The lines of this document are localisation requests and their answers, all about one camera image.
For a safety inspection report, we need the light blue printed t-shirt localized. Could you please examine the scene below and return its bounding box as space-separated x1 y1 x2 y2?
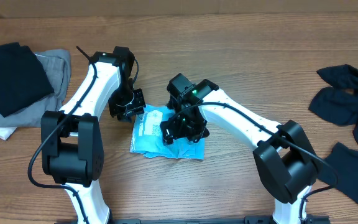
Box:
130 105 205 160

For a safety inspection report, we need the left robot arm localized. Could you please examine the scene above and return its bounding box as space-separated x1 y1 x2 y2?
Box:
35 46 145 224

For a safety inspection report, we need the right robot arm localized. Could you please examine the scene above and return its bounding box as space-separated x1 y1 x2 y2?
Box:
160 73 321 223

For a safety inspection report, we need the grey folded garment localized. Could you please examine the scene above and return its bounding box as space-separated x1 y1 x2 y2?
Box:
0 49 71 128

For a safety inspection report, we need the black folded garment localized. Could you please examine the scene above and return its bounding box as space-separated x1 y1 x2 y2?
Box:
0 42 54 117

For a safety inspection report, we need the black crumpled garment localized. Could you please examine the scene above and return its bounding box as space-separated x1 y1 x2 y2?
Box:
308 63 358 215

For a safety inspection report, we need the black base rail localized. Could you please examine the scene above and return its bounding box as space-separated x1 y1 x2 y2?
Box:
54 215 331 224

